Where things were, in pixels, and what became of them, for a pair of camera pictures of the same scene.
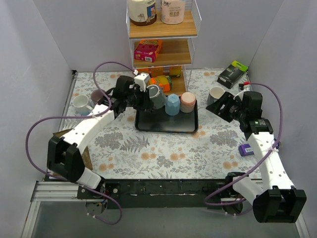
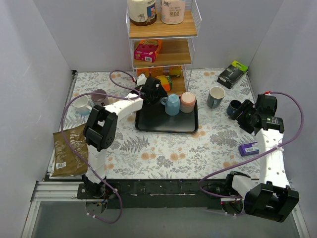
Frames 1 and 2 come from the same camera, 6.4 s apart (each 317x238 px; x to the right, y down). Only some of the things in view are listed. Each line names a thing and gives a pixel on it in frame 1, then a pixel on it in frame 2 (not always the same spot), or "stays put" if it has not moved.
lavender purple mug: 96,94 stays put
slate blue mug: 215,93 stays put
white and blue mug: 80,102 stays put
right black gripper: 227,107 to 240,112
